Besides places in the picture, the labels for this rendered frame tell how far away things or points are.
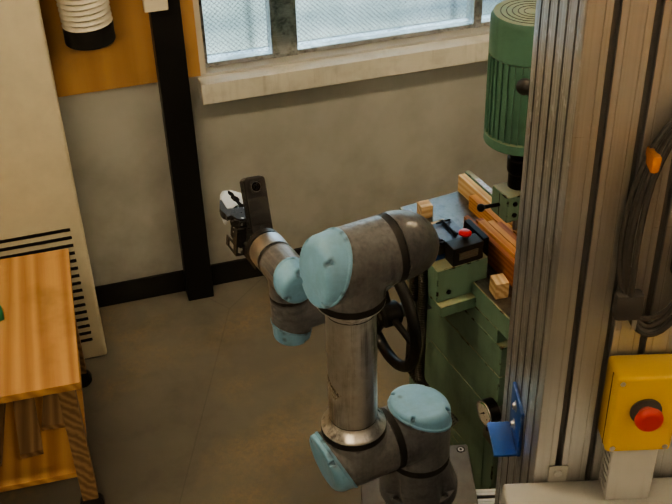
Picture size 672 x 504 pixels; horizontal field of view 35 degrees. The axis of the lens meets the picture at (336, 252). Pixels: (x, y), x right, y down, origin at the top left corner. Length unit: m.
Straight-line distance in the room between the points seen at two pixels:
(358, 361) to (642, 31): 0.80
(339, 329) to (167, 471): 1.70
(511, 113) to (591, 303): 1.03
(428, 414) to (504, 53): 0.81
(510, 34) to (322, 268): 0.85
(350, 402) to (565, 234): 0.64
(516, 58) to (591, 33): 1.11
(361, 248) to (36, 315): 1.67
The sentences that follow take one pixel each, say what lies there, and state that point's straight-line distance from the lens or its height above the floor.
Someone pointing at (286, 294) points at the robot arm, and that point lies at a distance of 1.94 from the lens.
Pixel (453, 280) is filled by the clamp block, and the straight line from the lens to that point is 2.46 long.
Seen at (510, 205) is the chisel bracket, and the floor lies 1.05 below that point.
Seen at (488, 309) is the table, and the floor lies 0.87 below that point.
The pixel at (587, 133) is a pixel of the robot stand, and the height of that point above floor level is 1.79.
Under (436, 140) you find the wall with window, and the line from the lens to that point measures 4.00.
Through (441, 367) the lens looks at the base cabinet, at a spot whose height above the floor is 0.54.
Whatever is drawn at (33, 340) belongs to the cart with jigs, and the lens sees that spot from 3.06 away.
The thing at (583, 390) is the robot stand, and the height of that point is 1.40.
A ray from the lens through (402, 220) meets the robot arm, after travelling 1.68.
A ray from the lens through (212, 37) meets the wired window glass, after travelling 3.66.
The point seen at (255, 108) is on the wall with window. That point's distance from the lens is 3.72.
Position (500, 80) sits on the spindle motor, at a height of 1.37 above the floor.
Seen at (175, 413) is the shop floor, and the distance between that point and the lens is 3.52.
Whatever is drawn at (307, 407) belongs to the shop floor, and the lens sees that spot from 3.49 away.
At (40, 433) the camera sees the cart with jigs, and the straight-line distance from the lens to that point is 3.29.
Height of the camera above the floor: 2.38
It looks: 35 degrees down
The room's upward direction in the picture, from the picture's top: 2 degrees counter-clockwise
